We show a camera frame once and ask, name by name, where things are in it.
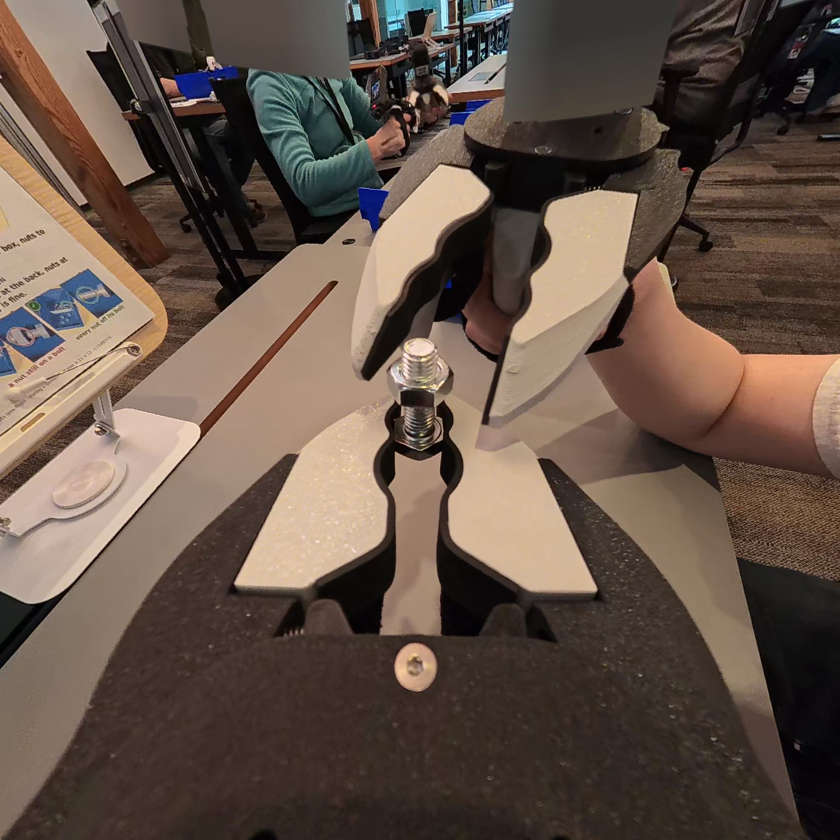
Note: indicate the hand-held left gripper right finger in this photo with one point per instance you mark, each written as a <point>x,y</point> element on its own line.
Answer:
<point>518,518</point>

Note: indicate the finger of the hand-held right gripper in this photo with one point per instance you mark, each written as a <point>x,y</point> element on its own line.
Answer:
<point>584,262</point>
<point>407,249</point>

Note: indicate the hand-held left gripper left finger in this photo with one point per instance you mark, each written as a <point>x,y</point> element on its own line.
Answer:
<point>321,512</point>

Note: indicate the steel hex bolt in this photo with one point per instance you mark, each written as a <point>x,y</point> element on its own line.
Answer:
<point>418,420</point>

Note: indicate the steel hex nut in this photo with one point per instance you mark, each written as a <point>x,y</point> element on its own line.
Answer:
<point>420,390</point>

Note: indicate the person's right forearm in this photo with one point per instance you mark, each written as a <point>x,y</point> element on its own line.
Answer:
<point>669,367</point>

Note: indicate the person's right hand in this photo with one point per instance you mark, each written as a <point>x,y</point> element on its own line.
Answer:
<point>485,325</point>

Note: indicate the black mesh office chair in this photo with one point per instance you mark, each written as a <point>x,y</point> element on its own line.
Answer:
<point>676,75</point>

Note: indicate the white stand base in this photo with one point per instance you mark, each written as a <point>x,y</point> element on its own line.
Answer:
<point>144,459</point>

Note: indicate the black metal stand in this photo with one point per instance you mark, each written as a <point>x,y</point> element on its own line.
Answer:
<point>197,216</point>

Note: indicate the white page holder bar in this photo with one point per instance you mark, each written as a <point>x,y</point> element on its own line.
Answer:
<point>72,380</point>

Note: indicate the person's dark trousers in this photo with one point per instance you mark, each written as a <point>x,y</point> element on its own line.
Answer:
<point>800,656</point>

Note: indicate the printed instruction sheet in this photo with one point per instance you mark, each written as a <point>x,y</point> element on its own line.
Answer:
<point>52,275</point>

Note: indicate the brown wooden post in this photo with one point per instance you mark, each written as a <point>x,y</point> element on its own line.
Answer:
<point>65,144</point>

